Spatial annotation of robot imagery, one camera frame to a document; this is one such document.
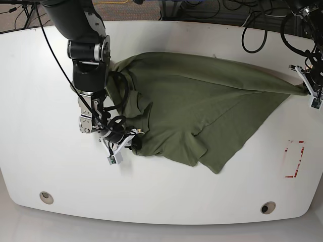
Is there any red tape rectangle marking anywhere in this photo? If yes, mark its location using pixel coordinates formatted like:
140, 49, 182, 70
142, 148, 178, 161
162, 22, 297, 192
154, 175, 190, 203
282, 140, 305, 178

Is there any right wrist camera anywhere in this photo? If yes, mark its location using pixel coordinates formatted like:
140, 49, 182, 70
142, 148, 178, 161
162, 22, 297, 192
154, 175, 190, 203
107, 152, 123, 165

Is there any left table cable grommet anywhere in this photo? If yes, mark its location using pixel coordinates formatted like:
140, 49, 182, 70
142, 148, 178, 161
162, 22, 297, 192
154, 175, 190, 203
39, 192, 54, 205

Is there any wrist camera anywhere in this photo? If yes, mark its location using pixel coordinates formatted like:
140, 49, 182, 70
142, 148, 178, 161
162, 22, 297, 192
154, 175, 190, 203
309, 96, 322, 110
107, 152, 123, 165

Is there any black tripod stand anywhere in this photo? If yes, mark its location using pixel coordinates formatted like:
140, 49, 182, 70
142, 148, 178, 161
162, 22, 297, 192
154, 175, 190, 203
1, 1, 39, 33

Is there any olive green t-shirt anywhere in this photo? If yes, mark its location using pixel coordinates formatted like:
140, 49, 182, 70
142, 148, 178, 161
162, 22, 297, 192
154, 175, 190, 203
106, 52, 307, 174

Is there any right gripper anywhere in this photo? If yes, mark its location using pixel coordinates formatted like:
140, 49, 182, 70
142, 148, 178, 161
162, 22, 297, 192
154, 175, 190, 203
99, 129, 144, 156

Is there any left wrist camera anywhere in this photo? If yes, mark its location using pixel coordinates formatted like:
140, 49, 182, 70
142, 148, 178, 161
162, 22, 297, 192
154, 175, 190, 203
309, 96, 322, 110

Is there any table cable grommet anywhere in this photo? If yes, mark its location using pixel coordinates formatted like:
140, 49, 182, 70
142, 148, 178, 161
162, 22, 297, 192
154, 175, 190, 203
39, 192, 54, 205
260, 201, 276, 214

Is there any yellow cable on floor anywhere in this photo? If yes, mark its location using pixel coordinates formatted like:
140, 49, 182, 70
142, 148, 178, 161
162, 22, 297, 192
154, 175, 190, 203
98, 0, 132, 6

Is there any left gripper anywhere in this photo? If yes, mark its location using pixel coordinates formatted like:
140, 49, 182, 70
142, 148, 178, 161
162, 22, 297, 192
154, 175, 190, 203
289, 65, 322, 97

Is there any right table cable grommet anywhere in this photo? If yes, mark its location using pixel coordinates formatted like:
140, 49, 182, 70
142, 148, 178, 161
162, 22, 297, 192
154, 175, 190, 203
260, 201, 276, 214

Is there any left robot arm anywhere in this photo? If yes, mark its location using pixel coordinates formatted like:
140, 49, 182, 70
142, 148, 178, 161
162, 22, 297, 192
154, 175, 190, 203
241, 1, 322, 99

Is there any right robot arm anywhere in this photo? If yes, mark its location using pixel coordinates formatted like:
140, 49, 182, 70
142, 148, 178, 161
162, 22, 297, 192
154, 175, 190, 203
35, 1, 141, 164

